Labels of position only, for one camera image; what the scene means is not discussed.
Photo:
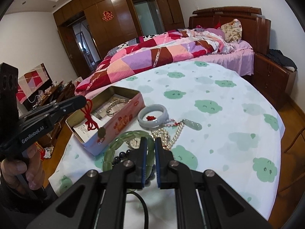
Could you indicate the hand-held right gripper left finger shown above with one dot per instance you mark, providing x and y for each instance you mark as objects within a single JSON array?
[{"x": 144, "y": 163}]

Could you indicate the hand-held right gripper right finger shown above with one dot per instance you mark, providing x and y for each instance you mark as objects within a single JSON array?
[{"x": 157, "y": 163}]

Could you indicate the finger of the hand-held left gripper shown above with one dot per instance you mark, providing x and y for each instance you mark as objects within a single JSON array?
[
  {"x": 60, "y": 117},
  {"x": 71, "y": 103}
]

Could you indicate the small round watch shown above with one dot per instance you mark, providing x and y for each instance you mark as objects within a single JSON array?
[{"x": 134, "y": 143}]

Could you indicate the white jade bangle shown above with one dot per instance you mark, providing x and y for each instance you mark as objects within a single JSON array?
[{"x": 143, "y": 122}]

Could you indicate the pink tin box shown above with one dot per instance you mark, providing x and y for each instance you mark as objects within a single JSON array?
[{"x": 124, "y": 121}]

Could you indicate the pearl strand with jade pendant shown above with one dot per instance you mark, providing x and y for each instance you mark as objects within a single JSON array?
[{"x": 193, "y": 124}]

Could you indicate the person's left forearm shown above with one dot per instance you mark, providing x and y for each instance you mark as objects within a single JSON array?
[{"x": 14, "y": 207}]

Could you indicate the person's left hand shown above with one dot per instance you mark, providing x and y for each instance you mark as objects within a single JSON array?
[{"x": 35, "y": 167}]

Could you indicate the wooden cabinet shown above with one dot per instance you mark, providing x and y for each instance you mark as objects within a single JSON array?
[{"x": 65, "y": 93}]

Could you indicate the red packet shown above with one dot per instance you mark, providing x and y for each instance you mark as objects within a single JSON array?
[{"x": 39, "y": 150}]

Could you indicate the white paper cards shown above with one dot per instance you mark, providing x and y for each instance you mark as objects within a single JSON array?
[{"x": 82, "y": 131}]

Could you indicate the cloth-covered television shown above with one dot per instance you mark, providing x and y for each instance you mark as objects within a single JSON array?
[{"x": 31, "y": 81}]

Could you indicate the wooden wardrobe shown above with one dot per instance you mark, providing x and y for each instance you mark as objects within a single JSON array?
[{"x": 114, "y": 40}]

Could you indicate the patchwork quilt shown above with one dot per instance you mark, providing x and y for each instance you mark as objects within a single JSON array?
[{"x": 143, "y": 57}]

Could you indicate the cloud print tablecloth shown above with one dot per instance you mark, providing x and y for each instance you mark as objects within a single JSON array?
[{"x": 226, "y": 105}]

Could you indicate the red paper decoration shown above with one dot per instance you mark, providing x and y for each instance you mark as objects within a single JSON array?
[{"x": 107, "y": 15}]

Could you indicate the bed with pink sheet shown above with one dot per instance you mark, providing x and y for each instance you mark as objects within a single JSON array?
[{"x": 238, "y": 54}]

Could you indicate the wooden chair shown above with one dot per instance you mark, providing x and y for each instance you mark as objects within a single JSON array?
[{"x": 295, "y": 137}]

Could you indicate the wooden nightstand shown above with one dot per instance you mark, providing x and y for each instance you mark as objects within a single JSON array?
[{"x": 271, "y": 81}]

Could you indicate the floral pillow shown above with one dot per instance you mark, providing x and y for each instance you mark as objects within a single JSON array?
[{"x": 232, "y": 31}]

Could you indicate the dark clothing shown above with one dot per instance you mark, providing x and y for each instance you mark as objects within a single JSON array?
[{"x": 282, "y": 58}]

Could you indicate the wooden bed headboard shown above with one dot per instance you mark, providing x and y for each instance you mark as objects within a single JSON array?
[{"x": 255, "y": 28}]

